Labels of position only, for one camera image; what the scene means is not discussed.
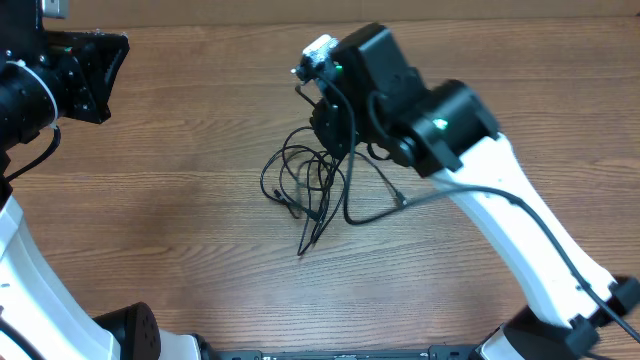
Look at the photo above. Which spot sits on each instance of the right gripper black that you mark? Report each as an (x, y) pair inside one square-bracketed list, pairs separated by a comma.
[(330, 130)]

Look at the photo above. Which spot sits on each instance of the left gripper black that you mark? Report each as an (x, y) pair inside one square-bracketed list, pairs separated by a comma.
[(77, 61)]

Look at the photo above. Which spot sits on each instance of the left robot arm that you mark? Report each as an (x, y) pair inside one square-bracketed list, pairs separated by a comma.
[(40, 318)]

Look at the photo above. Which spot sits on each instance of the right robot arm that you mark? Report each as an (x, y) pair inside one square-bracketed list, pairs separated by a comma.
[(371, 96)]

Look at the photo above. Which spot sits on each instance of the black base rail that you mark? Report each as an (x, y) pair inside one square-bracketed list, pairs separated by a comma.
[(431, 352)]

